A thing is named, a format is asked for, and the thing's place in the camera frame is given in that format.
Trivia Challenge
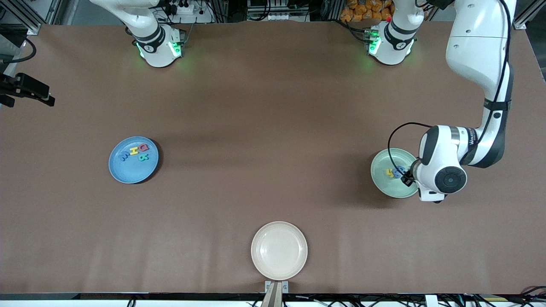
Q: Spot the green plate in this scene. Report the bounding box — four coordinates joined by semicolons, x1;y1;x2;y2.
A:
370;148;419;199

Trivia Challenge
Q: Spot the blue plate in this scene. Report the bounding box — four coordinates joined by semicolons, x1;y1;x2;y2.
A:
108;136;160;184

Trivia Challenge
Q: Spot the beige plate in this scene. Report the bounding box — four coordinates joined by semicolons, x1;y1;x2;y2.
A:
251;221;308;281

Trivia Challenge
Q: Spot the white power strip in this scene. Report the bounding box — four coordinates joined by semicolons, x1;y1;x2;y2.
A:
164;0;214;24

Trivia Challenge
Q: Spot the orange object pile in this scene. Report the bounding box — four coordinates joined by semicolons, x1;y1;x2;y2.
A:
340;0;395;23

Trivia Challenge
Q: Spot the aluminium profile bar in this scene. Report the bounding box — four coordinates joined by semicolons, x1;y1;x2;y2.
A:
261;283;284;307

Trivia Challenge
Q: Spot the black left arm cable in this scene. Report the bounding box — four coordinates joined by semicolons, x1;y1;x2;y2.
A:
387;0;512;184

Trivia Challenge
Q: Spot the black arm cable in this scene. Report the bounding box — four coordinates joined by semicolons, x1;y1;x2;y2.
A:
387;0;512;184
3;38;37;65

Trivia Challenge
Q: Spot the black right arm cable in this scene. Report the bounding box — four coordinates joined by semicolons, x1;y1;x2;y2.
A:
3;38;37;65

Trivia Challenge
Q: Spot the aluminium frame post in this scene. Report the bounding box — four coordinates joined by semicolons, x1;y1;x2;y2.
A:
514;0;546;30
0;0;62;35

